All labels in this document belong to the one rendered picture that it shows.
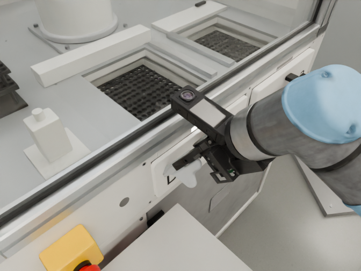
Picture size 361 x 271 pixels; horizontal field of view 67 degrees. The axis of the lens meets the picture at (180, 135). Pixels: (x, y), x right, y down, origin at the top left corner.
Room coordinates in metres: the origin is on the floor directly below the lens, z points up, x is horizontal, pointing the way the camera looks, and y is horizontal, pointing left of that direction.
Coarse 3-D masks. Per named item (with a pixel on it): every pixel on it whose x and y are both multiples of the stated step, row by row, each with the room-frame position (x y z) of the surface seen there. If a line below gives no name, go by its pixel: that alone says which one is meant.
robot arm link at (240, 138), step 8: (240, 112) 0.27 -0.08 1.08; (248, 112) 0.29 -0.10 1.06; (232, 120) 0.27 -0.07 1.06; (240, 120) 0.25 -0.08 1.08; (232, 128) 0.26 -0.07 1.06; (240, 128) 0.24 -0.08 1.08; (232, 136) 0.25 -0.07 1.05; (240, 136) 0.24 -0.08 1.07; (248, 136) 0.23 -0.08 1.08; (240, 144) 0.23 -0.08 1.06; (248, 144) 0.23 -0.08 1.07; (240, 152) 0.23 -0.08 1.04; (248, 152) 0.23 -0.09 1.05; (256, 152) 0.22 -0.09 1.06; (256, 160) 0.23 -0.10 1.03
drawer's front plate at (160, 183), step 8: (232, 104) 0.47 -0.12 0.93; (240, 104) 0.48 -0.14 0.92; (232, 112) 0.46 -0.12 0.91; (192, 136) 0.37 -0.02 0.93; (200, 136) 0.39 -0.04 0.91; (184, 144) 0.35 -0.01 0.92; (192, 144) 0.37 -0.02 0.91; (168, 152) 0.33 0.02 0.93; (176, 152) 0.34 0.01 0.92; (184, 152) 0.35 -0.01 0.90; (160, 160) 0.31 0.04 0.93; (168, 160) 0.32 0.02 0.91; (152, 168) 0.30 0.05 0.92; (160, 168) 0.31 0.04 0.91; (152, 176) 0.30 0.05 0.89; (160, 176) 0.31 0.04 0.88; (160, 184) 0.30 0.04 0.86; (168, 184) 0.32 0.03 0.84; (160, 192) 0.30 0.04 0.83
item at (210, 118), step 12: (180, 96) 0.34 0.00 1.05; (192, 96) 0.34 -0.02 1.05; (204, 96) 0.35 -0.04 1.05; (180, 108) 0.32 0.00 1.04; (192, 108) 0.32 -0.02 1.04; (204, 108) 0.32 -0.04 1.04; (216, 108) 0.32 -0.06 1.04; (192, 120) 0.31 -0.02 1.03; (204, 120) 0.30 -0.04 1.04; (216, 120) 0.30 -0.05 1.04; (204, 132) 0.29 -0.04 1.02; (216, 132) 0.28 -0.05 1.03
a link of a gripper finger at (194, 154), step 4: (196, 148) 0.29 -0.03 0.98; (200, 148) 0.29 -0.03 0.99; (192, 152) 0.29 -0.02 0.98; (196, 152) 0.29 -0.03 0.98; (184, 156) 0.29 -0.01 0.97; (188, 156) 0.28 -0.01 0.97; (192, 156) 0.28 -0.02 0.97; (196, 156) 0.28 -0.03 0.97; (180, 160) 0.29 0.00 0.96; (184, 160) 0.29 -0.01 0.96; (188, 160) 0.28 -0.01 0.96; (192, 160) 0.28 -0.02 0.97; (172, 164) 0.30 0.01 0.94; (176, 164) 0.29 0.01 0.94; (180, 164) 0.29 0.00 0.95; (184, 164) 0.28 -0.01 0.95; (176, 168) 0.29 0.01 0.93
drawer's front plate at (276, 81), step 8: (304, 56) 0.68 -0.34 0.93; (312, 56) 0.72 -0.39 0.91; (288, 64) 0.64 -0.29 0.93; (296, 64) 0.64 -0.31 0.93; (304, 64) 0.68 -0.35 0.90; (280, 72) 0.60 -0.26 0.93; (288, 72) 0.62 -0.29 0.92; (296, 72) 0.66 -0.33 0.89; (304, 72) 0.70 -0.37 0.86; (272, 80) 0.56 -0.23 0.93; (280, 80) 0.59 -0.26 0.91; (256, 88) 0.53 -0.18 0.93; (264, 88) 0.53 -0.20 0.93; (272, 88) 0.57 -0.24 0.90; (280, 88) 0.60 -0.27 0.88; (256, 96) 0.52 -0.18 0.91; (264, 96) 0.54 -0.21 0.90
